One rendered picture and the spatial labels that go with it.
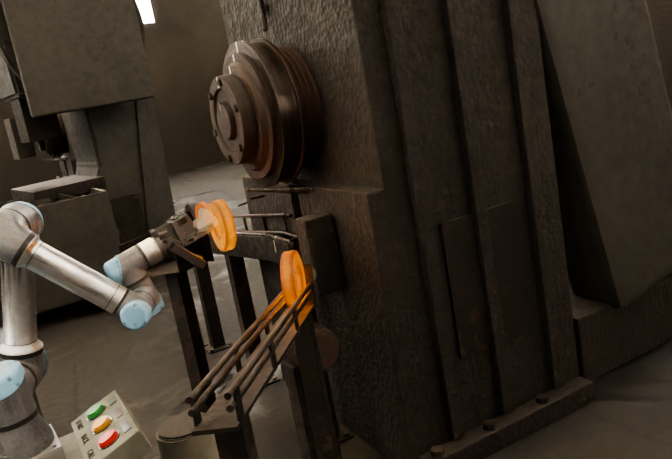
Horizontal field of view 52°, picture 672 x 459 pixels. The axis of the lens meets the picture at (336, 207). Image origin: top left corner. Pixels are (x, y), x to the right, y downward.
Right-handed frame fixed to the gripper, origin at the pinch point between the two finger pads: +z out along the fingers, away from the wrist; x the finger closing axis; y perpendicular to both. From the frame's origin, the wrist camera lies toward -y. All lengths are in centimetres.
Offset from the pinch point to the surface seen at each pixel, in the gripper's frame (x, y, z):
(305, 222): -14.2, -9.9, 18.6
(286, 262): -39.4, -7.3, 0.2
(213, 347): 120, -87, -3
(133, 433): -67, -9, -50
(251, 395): -86, -6, -30
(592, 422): -51, -104, 64
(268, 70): -6.2, 33.1, 31.1
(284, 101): -8.9, 23.4, 30.6
